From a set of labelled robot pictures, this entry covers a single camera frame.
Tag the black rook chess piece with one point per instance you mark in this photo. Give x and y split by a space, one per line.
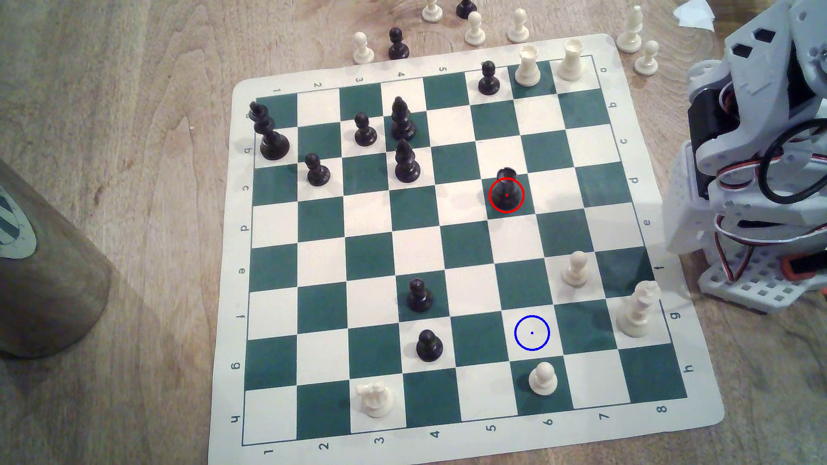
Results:
507 192

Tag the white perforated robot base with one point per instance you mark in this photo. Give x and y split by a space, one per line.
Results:
762 278

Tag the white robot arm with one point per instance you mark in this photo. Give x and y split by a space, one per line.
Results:
756 64

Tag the green white chess board mat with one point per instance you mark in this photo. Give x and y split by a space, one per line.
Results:
465 245

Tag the black bishop chess piece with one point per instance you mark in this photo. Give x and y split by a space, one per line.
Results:
402 123
407 166

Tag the black pawn chess piece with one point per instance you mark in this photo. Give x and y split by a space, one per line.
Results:
420 298
317 173
398 46
466 8
429 347
489 81
365 132

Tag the white pawn chess piece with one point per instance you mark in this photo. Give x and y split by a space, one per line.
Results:
363 51
432 11
475 32
647 59
517 29
575 271
543 381

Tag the black king chess piece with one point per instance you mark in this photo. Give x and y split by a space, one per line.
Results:
272 143

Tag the white knight chess piece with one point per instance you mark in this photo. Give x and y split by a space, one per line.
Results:
375 399

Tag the white rook chess piece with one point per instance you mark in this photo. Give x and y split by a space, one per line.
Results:
570 63
528 68

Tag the white king chess piece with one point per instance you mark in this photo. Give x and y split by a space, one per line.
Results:
636 313

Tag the white bishop chess piece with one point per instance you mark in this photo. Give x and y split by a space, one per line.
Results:
630 37

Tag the white paper scrap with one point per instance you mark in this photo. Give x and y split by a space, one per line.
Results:
694 14

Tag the brown cylinder with sticker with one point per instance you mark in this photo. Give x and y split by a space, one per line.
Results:
45 278

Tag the orange part on base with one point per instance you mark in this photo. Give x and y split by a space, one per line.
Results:
801 266

